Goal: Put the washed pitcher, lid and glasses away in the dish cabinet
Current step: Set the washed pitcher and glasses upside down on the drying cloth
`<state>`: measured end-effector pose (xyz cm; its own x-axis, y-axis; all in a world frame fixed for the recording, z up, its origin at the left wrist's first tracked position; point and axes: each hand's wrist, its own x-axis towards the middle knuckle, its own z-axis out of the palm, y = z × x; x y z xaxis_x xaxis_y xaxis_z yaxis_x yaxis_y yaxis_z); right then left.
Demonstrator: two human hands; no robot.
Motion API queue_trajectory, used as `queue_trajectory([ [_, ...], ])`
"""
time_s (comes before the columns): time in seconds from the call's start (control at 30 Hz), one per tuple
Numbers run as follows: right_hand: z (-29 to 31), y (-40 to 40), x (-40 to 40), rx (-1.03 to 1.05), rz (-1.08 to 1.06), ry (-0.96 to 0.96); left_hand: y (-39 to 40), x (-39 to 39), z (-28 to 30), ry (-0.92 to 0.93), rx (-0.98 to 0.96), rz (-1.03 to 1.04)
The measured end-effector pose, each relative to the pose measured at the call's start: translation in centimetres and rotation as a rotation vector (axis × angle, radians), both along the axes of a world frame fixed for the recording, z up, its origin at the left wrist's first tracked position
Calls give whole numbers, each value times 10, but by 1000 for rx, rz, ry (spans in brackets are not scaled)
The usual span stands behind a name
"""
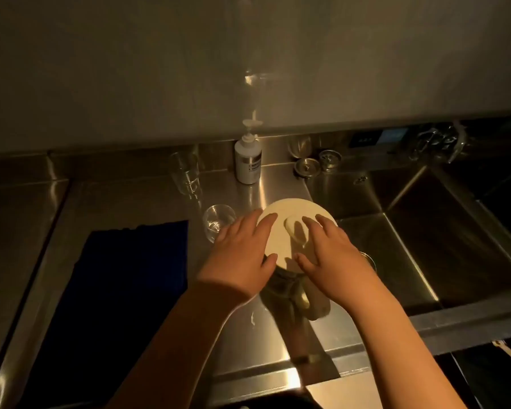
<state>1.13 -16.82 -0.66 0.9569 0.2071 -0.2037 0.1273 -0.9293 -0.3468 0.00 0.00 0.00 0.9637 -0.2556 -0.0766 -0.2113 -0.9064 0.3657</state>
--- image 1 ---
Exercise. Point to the person's left hand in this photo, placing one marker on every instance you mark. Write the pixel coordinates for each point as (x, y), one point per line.
(234, 259)

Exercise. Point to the person's right hand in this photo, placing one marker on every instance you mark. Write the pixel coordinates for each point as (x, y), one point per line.
(340, 268)

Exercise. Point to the short clear drinking glass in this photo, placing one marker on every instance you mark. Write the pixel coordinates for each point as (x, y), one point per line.
(217, 219)

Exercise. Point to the cream round kettle lid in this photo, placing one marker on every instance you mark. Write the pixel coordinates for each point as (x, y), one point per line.
(289, 208)

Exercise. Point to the person's right forearm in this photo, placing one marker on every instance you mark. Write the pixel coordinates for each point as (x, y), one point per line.
(400, 357)

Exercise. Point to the person's left forearm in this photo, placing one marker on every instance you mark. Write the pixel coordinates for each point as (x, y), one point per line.
(174, 349)

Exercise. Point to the white pump soap bottle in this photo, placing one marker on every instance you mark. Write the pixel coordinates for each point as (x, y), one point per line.
(248, 166)

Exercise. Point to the tall clear drinking glass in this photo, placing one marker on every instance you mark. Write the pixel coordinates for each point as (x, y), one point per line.
(187, 174)

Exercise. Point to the metal sink stopper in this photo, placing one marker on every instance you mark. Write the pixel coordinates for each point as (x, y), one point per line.
(330, 159)

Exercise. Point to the stainless steel sink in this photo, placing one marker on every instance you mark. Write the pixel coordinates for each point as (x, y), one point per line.
(451, 251)

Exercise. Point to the dark blue cloth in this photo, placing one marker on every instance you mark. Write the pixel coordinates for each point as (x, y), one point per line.
(110, 293)

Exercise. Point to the black control panel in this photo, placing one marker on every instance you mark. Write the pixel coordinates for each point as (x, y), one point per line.
(366, 139)

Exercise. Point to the chrome faucet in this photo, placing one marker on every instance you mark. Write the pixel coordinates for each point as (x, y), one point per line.
(453, 144)

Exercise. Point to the dark trash bin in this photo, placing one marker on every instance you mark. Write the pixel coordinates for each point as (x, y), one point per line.
(494, 387)

